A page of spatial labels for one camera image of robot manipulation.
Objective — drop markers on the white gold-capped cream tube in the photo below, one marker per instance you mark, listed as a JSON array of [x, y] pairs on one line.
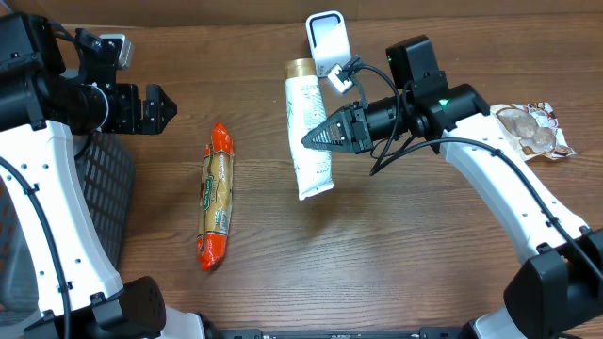
[[305, 111]]

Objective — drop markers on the grey plastic shopping basket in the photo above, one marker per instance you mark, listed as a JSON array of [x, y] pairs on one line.
[[106, 173]]

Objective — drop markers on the orange spaghetti packet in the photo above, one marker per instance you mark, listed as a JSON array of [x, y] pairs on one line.
[[216, 202]]

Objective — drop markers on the beige grain snack pouch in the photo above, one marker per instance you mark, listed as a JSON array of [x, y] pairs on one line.
[[532, 130]]

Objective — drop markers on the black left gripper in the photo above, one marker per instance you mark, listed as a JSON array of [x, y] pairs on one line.
[[127, 108]]

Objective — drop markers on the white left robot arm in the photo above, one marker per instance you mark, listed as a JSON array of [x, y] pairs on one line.
[[55, 86]]

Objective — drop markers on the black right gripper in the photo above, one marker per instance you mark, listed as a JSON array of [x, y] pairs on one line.
[[358, 128]]

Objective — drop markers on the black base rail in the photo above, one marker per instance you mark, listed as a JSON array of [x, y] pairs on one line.
[[423, 333]]

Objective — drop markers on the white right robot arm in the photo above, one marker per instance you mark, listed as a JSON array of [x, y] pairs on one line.
[[559, 283]]

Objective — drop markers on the white barcode scanner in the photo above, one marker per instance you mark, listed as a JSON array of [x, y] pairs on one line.
[[328, 40]]

